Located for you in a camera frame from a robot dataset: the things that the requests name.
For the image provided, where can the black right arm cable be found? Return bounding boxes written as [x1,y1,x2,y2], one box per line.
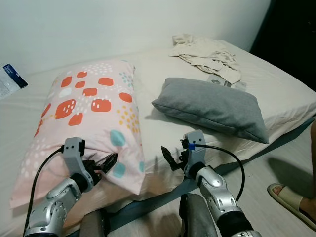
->
[190,143,246,201]

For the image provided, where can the blue and white packet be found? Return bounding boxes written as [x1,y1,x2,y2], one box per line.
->
[0,63,29,100]

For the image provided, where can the grey robot leg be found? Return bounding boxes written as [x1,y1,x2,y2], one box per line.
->
[79,209,111,237]
[179,193,221,237]

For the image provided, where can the blue grey bed base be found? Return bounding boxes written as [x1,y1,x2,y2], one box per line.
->
[104,117,316,232]

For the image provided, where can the beige slipper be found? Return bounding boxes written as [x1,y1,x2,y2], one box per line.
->
[267,183,316,232]

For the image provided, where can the crumpled beige clothes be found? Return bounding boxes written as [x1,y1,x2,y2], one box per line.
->
[169,34,242,84]

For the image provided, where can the beige sheeted mattress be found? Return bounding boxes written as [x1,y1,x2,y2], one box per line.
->
[0,39,316,218]

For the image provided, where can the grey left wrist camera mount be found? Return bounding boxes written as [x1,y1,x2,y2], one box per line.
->
[63,137,87,174]

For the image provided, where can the small grey flat object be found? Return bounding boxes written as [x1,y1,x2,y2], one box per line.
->
[207,74,247,91]

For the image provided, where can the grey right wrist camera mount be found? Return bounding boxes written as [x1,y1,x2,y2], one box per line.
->
[183,130,207,166]

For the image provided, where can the grey left robot leg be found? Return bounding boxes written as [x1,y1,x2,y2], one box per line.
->
[79,209,111,237]

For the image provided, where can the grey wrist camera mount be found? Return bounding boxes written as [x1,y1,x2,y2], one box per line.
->
[183,130,207,166]
[63,137,87,174]

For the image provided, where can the grey pillow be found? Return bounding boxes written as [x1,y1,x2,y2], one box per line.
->
[152,78,270,145]

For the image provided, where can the grey right robot leg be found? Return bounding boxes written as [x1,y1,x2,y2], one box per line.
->
[179,193,221,237]

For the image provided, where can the pink patterned pillow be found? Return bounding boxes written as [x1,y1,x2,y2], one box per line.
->
[10,59,147,209]

